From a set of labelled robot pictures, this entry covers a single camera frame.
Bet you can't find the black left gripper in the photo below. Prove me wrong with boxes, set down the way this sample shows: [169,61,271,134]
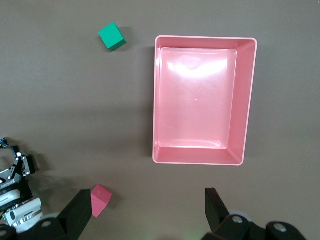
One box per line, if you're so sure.
[0,145,37,201]

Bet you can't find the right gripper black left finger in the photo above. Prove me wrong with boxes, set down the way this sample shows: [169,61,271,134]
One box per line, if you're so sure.
[0,188,94,240]

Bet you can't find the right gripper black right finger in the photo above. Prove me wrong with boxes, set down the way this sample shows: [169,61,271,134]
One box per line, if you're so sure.
[202,187,305,240]

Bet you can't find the pink foam cube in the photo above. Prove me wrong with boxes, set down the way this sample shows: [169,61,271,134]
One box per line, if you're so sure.
[89,184,113,218]

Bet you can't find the large table cover mat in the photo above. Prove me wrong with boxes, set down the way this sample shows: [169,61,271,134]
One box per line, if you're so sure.
[0,0,320,240]

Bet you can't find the pink plastic bin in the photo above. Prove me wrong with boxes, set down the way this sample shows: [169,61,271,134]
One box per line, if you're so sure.
[152,35,258,167]

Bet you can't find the green foam cube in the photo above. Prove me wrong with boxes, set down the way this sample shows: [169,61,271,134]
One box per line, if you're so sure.
[97,22,128,53]

